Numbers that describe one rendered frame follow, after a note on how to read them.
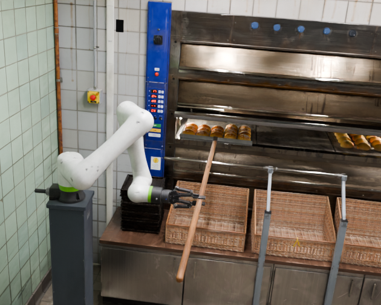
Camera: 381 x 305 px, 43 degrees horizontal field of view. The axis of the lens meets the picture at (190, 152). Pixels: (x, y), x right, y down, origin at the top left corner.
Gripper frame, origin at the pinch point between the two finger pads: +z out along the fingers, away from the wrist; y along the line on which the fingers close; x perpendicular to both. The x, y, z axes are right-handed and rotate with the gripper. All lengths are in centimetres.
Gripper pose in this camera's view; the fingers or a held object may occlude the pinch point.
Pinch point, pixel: (199, 200)
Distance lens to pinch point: 268.5
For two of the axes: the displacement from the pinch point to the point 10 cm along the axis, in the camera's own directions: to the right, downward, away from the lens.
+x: -1.3, 3.4, -9.3
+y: -0.7, 9.3, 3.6
